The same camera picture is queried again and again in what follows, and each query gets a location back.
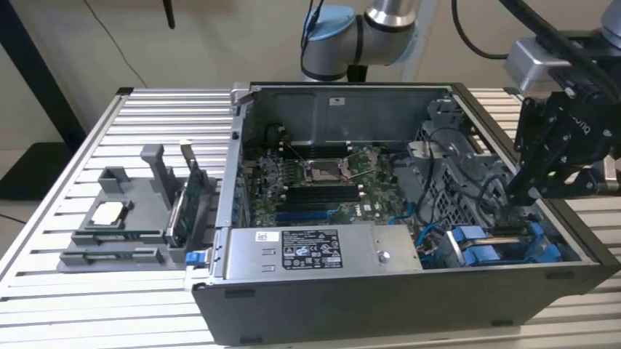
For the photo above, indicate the green motherboard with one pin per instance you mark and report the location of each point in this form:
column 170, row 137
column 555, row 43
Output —
column 373, row 174

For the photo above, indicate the green RAM stick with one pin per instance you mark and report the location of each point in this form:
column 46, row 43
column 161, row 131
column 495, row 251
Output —
column 114, row 238

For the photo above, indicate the green graphics card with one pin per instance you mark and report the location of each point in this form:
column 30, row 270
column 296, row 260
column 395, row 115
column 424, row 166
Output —
column 188, row 203

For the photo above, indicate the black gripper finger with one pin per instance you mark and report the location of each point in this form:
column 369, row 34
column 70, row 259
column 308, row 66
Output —
column 528, row 127
column 558, row 185

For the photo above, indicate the RAM slot with white clips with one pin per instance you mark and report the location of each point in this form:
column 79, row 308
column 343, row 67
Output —
column 320, row 144
column 325, row 188
column 322, row 197
column 320, row 150

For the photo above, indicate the blue expansion slot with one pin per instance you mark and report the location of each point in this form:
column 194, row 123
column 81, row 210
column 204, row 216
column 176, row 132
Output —
column 301, row 217

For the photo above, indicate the silver CPU chip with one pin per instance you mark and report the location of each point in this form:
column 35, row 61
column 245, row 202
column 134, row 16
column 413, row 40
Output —
column 109, row 212

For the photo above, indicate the blue case latch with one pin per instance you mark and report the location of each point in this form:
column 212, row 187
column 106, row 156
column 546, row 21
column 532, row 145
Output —
column 193, row 260

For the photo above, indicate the hard disk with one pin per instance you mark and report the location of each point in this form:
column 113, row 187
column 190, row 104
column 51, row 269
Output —
column 476, row 251

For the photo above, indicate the metal drive cage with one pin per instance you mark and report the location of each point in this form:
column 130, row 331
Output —
column 420, row 152

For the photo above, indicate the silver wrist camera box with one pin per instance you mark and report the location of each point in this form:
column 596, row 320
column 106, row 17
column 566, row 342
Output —
column 529, row 62

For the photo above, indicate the black hanging stick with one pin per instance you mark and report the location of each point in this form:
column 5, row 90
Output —
column 169, row 14

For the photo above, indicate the thin metal locking lever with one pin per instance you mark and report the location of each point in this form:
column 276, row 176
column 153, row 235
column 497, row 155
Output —
column 294, row 151

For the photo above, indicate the silver power supply box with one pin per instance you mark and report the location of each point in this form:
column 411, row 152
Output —
column 242, row 254

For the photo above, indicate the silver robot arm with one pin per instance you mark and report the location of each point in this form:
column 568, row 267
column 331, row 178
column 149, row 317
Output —
column 340, row 54

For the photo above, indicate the grey parts rack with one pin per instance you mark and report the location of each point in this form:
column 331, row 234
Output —
column 138, row 203

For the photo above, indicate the CPU socket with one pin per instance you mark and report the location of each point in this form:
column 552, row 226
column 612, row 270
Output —
column 322, row 171

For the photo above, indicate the black and silver PC case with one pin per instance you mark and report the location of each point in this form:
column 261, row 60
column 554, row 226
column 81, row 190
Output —
column 340, row 309

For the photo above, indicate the black stand with base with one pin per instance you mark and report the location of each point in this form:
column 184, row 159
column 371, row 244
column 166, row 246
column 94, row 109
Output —
column 34, row 171

